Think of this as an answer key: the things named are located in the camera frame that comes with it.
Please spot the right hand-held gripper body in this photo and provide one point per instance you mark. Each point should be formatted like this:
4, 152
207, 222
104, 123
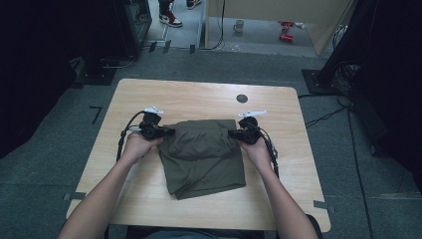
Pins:
250, 131

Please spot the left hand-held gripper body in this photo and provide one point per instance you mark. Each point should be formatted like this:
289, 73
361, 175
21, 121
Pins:
151, 127

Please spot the olive green shorts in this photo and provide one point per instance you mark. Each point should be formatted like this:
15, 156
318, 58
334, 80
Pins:
202, 159

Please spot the person's left hand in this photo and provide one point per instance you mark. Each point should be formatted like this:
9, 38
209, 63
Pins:
139, 147

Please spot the person's right hand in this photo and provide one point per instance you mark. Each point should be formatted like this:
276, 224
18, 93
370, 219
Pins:
258, 154

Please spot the round dark table grommet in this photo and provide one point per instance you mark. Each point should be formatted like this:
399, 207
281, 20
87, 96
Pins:
242, 98

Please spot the black stand base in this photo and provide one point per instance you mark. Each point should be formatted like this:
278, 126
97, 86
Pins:
316, 83
96, 74

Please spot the red toy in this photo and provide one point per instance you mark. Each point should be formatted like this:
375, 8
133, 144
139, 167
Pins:
286, 24
286, 37

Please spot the grey tape strip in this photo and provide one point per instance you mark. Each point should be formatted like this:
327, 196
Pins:
323, 205
74, 195

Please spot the person's lap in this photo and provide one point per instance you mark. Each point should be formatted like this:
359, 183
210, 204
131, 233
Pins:
199, 234

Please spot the grey mug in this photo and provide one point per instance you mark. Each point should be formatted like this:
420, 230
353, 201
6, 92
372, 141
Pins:
238, 26

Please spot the black cabinet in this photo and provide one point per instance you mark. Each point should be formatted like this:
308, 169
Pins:
136, 23

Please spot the small white object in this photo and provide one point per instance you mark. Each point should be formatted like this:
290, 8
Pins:
299, 25

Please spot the beige wooden partition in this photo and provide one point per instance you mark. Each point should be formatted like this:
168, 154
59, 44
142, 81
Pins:
328, 33

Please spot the black curtain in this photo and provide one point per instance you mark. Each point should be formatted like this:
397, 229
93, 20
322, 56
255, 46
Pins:
391, 66
40, 66

